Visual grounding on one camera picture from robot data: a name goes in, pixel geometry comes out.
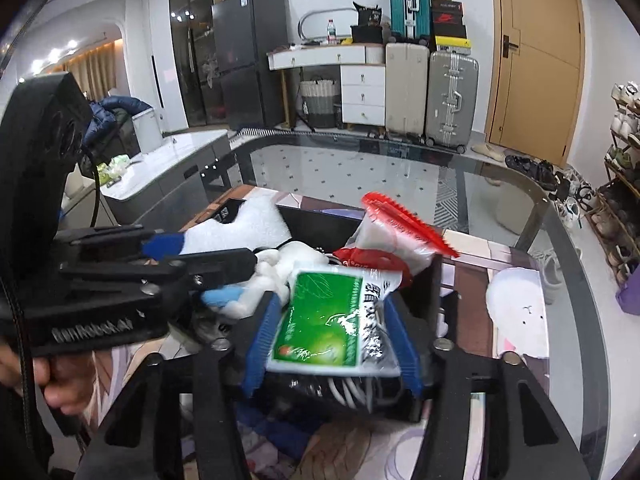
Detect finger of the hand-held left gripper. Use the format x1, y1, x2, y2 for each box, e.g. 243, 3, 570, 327
69, 226, 187, 262
144, 248, 258, 297

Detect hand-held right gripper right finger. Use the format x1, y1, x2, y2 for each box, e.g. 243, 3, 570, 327
384, 294, 574, 480

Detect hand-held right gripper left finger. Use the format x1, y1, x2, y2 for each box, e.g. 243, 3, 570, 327
82, 291, 282, 480

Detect white foam block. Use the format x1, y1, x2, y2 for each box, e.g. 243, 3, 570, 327
180, 195, 293, 256

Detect green white medicine packet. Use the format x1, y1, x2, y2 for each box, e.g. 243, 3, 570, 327
265, 267, 403, 378

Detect white cable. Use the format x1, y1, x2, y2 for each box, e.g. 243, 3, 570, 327
325, 375, 401, 408

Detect white plush toy blue patch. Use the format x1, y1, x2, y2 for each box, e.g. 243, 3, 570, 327
200, 241, 333, 321

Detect black cardboard box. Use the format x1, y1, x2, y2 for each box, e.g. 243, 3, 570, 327
215, 200, 446, 423

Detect red white plastic bag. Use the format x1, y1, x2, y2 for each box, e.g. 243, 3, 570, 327
332, 191, 461, 288

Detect light green soft item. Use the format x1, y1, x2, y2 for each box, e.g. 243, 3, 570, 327
95, 155, 132, 186

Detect person's left hand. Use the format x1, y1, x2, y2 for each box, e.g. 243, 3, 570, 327
31, 351, 97, 410

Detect grey white sideboard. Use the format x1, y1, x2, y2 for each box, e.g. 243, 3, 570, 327
100, 129, 232, 226

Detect blue down jacket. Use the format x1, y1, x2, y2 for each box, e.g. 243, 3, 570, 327
82, 96, 153, 161

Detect beige curtain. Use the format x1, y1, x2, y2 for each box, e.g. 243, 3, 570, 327
65, 47, 123, 106

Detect white countertop appliance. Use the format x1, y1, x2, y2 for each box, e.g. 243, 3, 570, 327
131, 110, 163, 153

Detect printed cartoon table mat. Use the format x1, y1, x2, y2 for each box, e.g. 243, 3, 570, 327
90, 185, 556, 480

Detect glass-door display cabinet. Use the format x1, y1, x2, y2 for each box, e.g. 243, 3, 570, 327
170, 0, 226, 128

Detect wicker basket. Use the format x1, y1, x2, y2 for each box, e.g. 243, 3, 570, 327
300, 77, 337, 128

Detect dark grey refrigerator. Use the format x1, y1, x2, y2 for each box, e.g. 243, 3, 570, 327
211, 0, 291, 131

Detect beige slipper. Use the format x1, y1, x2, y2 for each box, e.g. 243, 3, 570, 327
470, 142, 506, 163

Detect scattered white sneakers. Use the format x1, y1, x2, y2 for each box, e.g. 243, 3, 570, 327
550, 165, 596, 231

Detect white desk with drawers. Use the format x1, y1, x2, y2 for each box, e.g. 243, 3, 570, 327
267, 44, 387, 128

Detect purple bag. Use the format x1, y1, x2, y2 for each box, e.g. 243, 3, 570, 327
616, 270, 640, 317

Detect silver suitcase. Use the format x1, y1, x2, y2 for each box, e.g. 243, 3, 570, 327
425, 50, 480, 153

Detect beige suitcase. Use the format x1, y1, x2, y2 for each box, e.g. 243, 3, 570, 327
385, 42, 431, 138

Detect black storage box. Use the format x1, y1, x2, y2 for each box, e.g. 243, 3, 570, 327
350, 24, 386, 43

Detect black paper bag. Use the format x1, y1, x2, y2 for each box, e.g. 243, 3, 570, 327
352, 1, 383, 28

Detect wooden shoe rack with shoes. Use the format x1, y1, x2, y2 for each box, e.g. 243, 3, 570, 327
585, 80, 640, 281

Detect wooden door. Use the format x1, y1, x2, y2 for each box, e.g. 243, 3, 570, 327
487, 0, 586, 166

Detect teal suitcase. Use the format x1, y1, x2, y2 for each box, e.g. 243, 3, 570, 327
389, 0, 432, 43

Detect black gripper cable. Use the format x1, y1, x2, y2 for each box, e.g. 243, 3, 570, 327
80, 110, 126, 231

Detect curved metal tube frame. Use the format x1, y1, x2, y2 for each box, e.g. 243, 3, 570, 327
299, 8, 357, 43

